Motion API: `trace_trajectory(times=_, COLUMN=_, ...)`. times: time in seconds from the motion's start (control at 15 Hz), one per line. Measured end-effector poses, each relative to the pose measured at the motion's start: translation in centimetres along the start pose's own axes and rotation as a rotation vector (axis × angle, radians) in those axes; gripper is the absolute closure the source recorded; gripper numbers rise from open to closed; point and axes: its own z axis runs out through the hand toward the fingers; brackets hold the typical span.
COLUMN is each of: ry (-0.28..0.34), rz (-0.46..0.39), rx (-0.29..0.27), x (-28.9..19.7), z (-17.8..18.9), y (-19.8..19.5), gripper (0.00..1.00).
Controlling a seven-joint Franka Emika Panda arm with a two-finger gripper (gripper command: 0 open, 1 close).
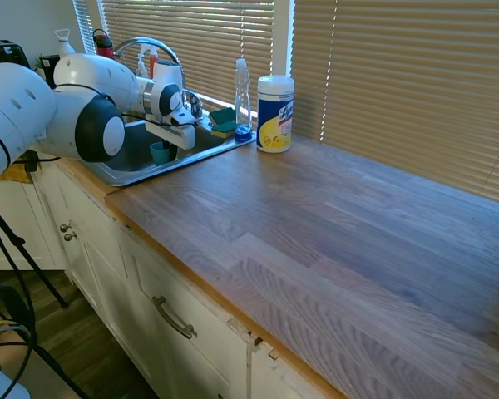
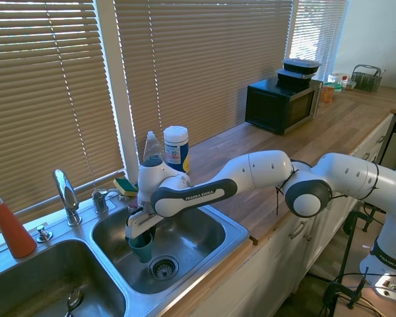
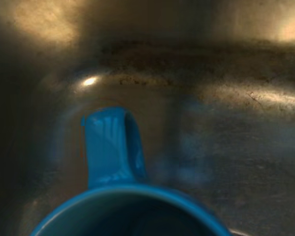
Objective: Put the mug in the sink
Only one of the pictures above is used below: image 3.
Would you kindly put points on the blue ceramic mug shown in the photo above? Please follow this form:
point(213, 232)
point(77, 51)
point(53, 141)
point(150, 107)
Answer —
point(108, 147)

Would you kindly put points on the stainless steel double sink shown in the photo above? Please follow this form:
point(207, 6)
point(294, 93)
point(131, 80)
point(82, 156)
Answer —
point(211, 73)

